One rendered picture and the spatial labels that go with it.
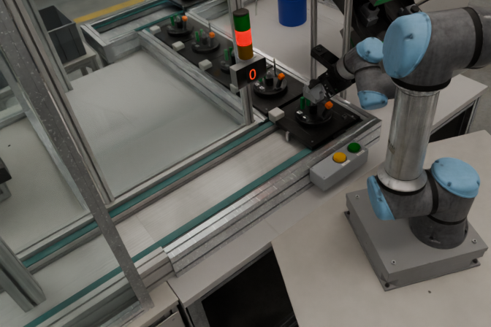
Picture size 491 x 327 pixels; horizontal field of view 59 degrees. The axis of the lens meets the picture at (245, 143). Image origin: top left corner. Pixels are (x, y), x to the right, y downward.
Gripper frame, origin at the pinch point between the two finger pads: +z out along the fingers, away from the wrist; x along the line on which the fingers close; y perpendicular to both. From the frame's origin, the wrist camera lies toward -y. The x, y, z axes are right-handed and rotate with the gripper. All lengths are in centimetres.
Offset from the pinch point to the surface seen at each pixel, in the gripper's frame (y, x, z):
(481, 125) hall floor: 71, 156, 84
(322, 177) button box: 27.8, -18.8, -5.3
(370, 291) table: 59, -32, -19
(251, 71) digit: -13.7, -19.2, -2.4
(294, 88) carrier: -4.4, 6.9, 21.7
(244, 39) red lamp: -22.3, -20.3, -11.3
